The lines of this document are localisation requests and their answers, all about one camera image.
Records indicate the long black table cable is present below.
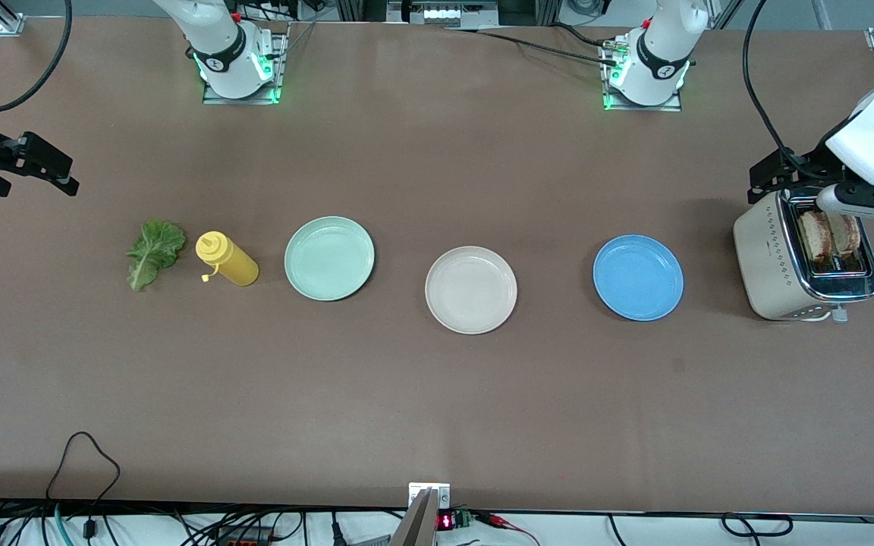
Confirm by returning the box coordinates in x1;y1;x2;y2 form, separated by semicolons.
443;27;620;67

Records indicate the blue plate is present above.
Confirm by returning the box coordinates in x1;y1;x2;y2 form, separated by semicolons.
593;234;685;322

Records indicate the beige metal toaster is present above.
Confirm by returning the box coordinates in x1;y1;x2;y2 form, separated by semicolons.
733;186;874;323

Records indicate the mint green plate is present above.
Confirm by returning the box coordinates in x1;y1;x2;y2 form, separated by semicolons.
284;216;376;303

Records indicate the looped thin black cable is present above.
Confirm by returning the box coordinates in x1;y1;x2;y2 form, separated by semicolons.
44;431;121;505

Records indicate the green lettuce leaf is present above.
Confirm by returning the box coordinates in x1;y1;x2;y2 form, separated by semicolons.
126;219;187;292

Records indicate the short black table cable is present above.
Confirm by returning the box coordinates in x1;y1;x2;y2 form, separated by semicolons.
549;21;620;50

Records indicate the red clip lead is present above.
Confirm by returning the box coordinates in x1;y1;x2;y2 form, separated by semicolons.
475;510;542;546

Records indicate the white power strip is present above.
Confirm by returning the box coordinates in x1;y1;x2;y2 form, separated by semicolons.
388;0;500;30

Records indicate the yellow squeeze sauce bottle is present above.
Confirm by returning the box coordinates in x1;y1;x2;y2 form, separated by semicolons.
196;231;260;287

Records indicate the coiled black cable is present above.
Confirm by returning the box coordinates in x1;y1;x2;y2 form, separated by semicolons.
720;513;796;538

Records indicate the teal cable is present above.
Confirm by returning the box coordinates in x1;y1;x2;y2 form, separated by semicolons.
52;504;75;546

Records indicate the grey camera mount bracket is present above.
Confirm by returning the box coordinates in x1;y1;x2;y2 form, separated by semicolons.
391;482;453;546

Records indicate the beige plate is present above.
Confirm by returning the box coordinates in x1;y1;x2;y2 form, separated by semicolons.
425;246;518;335

